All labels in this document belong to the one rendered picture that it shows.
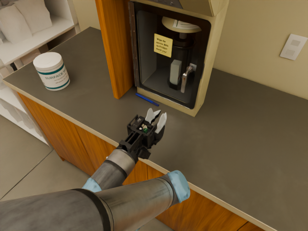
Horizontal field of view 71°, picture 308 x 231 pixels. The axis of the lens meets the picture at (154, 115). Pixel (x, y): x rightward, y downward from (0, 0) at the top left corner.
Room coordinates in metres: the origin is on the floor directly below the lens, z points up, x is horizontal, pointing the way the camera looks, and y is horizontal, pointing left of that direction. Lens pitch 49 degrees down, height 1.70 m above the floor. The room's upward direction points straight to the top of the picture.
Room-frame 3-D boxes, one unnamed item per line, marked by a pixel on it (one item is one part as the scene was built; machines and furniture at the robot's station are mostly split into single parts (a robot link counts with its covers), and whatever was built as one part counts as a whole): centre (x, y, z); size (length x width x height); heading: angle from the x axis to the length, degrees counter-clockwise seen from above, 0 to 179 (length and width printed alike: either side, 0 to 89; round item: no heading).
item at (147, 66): (0.72, -0.05, 1.19); 0.30 x 0.01 x 0.40; 58
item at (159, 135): (0.39, 0.00, 1.15); 0.09 x 0.05 x 0.02; 145
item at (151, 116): (0.46, 0.01, 1.17); 0.09 x 0.03 x 0.06; 152
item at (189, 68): (0.64, -0.12, 1.17); 0.05 x 0.03 x 0.10; 148
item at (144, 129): (0.36, 0.05, 1.17); 0.12 x 0.08 x 0.09; 149
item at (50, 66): (0.88, 0.52, 1.02); 0.13 x 0.13 x 0.15
